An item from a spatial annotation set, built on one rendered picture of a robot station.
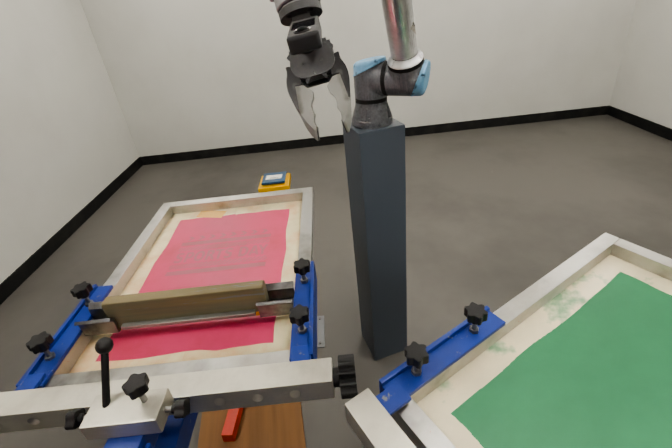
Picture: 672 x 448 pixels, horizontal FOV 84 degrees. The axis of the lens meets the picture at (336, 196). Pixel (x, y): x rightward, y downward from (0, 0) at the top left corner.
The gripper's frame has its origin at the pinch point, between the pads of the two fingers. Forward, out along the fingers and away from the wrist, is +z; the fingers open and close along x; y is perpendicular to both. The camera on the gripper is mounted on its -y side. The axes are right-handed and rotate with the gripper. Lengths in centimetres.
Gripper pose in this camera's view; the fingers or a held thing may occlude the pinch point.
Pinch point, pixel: (330, 128)
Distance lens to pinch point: 61.7
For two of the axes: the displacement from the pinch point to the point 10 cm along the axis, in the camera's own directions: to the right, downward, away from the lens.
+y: 0.8, -1.4, 9.9
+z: 2.6, 9.6, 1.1
